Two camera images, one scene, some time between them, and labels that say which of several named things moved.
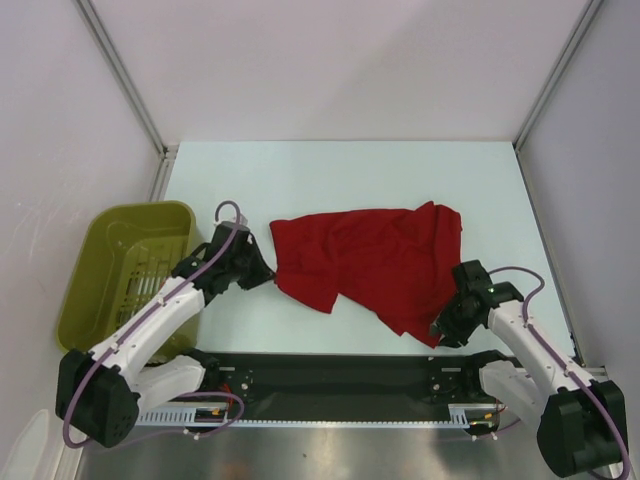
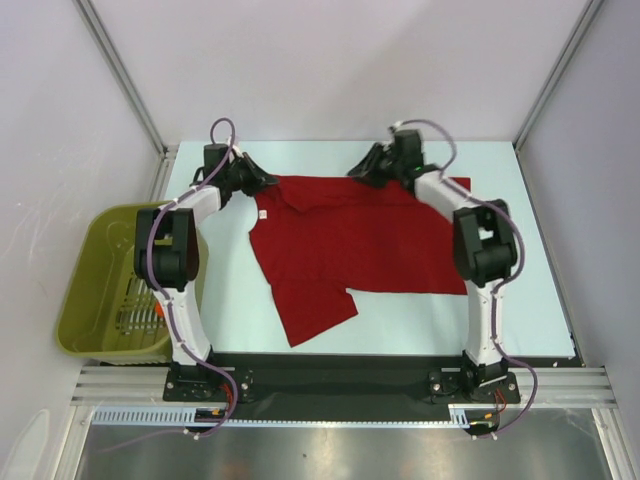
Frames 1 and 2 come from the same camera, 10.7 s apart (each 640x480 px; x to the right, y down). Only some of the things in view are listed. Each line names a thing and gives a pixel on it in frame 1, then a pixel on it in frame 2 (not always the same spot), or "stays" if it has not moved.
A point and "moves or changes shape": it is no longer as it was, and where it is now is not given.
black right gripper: [451, 322] -> [376, 163]
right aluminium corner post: [581, 28] stays
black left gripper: [262, 273] -> [258, 180]
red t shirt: [400, 262] moves or changes shape
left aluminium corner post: [136, 97] stays
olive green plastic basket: [124, 252] stays
